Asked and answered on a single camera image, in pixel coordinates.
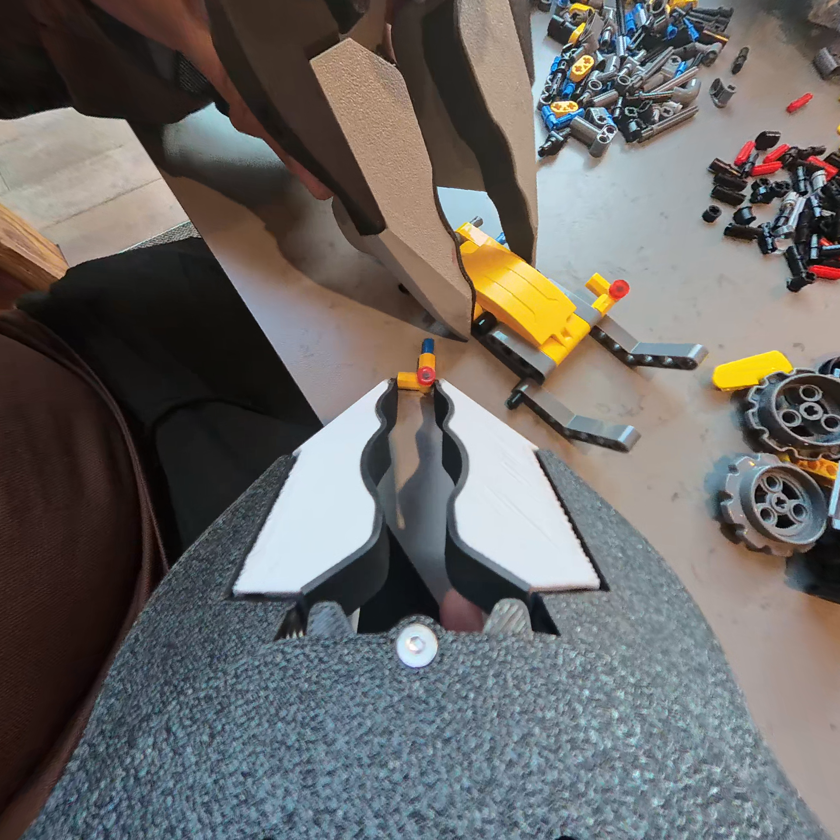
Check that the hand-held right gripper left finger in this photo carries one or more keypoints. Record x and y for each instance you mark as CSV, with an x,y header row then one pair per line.
x,y
315,525

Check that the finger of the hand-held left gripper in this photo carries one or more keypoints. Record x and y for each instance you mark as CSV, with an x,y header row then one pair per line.
x,y
505,105
394,171

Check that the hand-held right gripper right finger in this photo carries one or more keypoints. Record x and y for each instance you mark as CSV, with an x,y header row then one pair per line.
x,y
519,525

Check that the yellow and grey brick assembly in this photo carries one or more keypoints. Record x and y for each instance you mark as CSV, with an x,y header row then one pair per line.
x,y
525,289

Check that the yellow connector with blue pin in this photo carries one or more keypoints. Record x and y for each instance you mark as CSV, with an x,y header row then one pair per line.
x,y
601,292

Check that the grey desk with wooden edge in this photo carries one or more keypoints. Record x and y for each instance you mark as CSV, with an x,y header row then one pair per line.
x,y
748,643

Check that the pile of blue grey connectors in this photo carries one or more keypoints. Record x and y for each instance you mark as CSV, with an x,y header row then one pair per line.
x,y
630,66

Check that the black angled connector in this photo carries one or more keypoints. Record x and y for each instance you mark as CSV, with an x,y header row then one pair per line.
x,y
722,92

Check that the slim black connector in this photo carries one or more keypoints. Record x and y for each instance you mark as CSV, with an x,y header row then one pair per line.
x,y
740,61

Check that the small grey wheel hub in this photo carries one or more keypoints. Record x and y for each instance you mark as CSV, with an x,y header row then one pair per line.
x,y
775,505

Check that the yellow curved panel piece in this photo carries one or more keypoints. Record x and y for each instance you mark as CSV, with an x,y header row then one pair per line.
x,y
752,370

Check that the pile of black red pins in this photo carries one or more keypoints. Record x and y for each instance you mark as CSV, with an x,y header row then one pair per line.
x,y
781,197

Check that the loose red pin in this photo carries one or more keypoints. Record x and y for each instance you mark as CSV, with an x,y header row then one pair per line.
x,y
798,101

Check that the large grey wheel hub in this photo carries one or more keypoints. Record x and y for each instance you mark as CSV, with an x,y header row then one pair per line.
x,y
798,414

